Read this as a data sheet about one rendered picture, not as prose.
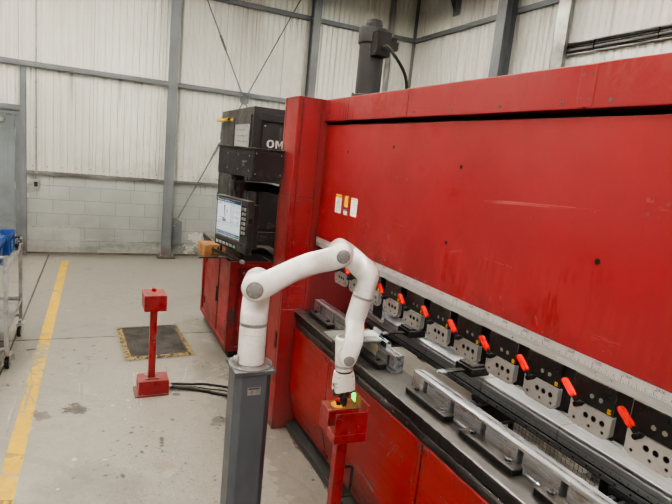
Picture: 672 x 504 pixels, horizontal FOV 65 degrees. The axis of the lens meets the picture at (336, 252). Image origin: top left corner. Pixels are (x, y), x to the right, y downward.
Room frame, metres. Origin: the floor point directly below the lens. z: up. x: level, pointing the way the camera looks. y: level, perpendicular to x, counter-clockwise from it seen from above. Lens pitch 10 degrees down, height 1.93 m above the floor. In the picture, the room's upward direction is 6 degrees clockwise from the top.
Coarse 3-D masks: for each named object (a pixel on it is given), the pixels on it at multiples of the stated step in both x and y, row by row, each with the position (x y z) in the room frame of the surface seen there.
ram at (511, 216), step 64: (384, 128) 2.86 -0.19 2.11; (448, 128) 2.36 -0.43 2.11; (512, 128) 2.01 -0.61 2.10; (576, 128) 1.76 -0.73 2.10; (640, 128) 1.56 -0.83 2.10; (384, 192) 2.79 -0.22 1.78; (448, 192) 2.31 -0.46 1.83; (512, 192) 1.97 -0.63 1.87; (576, 192) 1.72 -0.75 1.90; (640, 192) 1.52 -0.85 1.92; (384, 256) 2.72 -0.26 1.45; (448, 256) 2.25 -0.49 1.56; (512, 256) 1.92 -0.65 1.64; (576, 256) 1.68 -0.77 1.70; (640, 256) 1.49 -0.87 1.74; (512, 320) 1.88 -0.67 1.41; (576, 320) 1.64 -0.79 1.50; (640, 320) 1.45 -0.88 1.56
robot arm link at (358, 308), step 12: (360, 300) 2.20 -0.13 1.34; (348, 312) 2.22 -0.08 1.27; (360, 312) 2.20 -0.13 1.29; (348, 324) 2.19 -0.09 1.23; (360, 324) 2.20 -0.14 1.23; (348, 336) 2.15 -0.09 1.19; (360, 336) 2.16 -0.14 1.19; (348, 348) 2.13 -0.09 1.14; (360, 348) 2.15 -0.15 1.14; (348, 360) 2.13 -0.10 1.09
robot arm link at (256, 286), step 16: (336, 240) 2.26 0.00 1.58; (304, 256) 2.19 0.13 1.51; (320, 256) 2.16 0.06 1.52; (336, 256) 2.12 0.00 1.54; (352, 256) 2.15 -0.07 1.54; (256, 272) 2.17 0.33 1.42; (272, 272) 2.14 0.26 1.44; (288, 272) 2.16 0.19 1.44; (304, 272) 2.17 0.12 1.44; (320, 272) 2.19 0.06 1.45; (256, 288) 2.09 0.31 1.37; (272, 288) 2.12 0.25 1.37
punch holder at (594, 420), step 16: (576, 384) 1.60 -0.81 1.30; (592, 384) 1.55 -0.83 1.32; (592, 400) 1.54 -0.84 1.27; (608, 400) 1.49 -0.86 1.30; (624, 400) 1.49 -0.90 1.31; (576, 416) 1.57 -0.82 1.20; (592, 416) 1.53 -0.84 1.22; (608, 416) 1.48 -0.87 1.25; (592, 432) 1.52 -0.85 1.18; (608, 432) 1.47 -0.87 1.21; (624, 432) 1.51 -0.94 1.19
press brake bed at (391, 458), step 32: (320, 352) 3.07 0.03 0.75; (320, 384) 3.03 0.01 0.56; (384, 416) 2.36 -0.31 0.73; (320, 448) 3.04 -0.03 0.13; (352, 448) 2.60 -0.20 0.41; (384, 448) 2.33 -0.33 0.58; (416, 448) 2.11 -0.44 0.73; (384, 480) 2.30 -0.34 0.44; (416, 480) 2.09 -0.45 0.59; (448, 480) 1.91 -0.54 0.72; (480, 480) 1.77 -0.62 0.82
